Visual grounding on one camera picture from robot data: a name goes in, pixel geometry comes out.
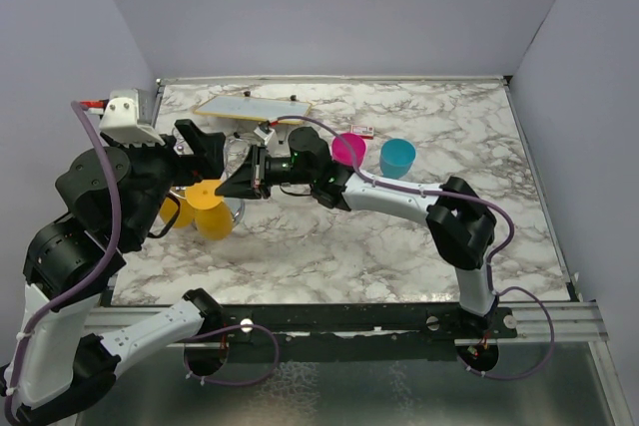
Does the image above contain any yellow wine glass rear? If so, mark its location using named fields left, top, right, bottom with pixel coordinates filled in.
left=159, top=197, right=195, bottom=229

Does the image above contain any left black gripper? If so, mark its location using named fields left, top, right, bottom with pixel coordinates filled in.
left=106, top=117, right=227, bottom=243

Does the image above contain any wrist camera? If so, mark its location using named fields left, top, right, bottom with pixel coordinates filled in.
left=254, top=121, right=279, bottom=153
left=79, top=88, right=165, bottom=147

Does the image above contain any chrome wine glass rack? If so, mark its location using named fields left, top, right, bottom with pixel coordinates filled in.
left=171, top=127, right=250, bottom=227

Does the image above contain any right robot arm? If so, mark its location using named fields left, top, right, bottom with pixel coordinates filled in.
left=216, top=127, right=497, bottom=337

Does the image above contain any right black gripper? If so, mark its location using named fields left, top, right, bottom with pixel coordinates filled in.
left=216, top=145, right=315, bottom=203

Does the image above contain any yellow wine glass front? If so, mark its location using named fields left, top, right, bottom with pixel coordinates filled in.
left=186, top=180, right=233, bottom=240

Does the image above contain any aluminium rail frame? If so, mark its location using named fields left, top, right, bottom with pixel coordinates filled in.
left=54, top=75, right=625, bottom=426

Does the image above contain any pink plastic wine glass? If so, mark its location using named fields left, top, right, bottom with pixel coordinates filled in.
left=330, top=133, right=367, bottom=168

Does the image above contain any red card box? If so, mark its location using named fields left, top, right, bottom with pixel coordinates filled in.
left=350, top=125, right=374, bottom=140

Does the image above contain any blue plastic wine glass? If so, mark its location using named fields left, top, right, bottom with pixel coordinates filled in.
left=379, top=139, right=416, bottom=180

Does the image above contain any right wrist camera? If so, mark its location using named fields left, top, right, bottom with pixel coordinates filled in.
left=254, top=121, right=279, bottom=153

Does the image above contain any yellow framed whiteboard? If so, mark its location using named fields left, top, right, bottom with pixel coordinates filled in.
left=192, top=95, right=313, bottom=122

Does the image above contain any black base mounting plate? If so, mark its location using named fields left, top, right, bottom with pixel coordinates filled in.
left=183, top=302, right=516, bottom=363

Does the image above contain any yellow wine glass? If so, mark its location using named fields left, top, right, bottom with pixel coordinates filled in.
left=159, top=197, right=195, bottom=229
left=186, top=180, right=233, bottom=240

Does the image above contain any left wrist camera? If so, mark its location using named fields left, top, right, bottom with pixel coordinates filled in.
left=79, top=88, right=165, bottom=147

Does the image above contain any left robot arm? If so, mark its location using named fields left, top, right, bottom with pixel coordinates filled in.
left=1, top=120, right=226, bottom=425

